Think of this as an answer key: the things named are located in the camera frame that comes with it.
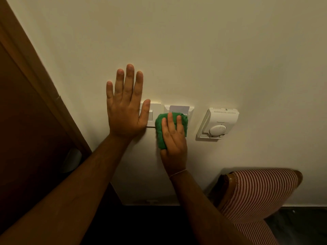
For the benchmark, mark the person's right hand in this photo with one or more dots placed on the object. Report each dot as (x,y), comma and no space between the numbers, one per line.
(173,147)

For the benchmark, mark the person's left hand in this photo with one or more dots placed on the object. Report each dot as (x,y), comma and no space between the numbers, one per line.
(124,114)

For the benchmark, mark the person's right fingers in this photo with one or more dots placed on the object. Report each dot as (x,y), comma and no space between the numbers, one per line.
(172,125)

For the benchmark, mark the person's left thumb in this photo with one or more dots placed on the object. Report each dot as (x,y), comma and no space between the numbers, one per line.
(145,111)

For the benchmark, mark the person's left little finger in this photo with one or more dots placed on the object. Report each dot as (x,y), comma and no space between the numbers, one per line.
(109,90)

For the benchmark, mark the person's left middle finger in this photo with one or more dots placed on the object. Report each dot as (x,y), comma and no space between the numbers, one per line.
(129,79)

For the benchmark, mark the green cleaning cloth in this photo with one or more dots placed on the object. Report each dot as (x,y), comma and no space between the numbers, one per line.
(163,130)

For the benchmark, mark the person's right forearm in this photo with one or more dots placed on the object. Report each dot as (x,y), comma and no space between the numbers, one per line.
(204,214)

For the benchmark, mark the person's left forearm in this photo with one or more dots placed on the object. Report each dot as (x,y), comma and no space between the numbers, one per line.
(61,199)

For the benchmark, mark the white key card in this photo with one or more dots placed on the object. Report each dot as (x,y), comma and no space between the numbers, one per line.
(179,108)

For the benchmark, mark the white key card holder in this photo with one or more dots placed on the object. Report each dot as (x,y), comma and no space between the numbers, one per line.
(190,110)

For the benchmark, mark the brown wooden door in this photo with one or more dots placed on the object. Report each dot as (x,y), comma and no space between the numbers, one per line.
(28,140)

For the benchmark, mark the striped upholstered wooden chair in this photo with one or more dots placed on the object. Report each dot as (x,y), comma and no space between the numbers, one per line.
(253,196)

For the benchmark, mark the white light switch plate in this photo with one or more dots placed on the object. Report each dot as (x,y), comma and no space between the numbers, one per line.
(154,114)

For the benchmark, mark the white wall thermostat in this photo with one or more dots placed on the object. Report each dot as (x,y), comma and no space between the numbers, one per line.
(217,123)

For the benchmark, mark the brown wooden door frame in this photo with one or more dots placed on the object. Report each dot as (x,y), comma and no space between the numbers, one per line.
(38,79)

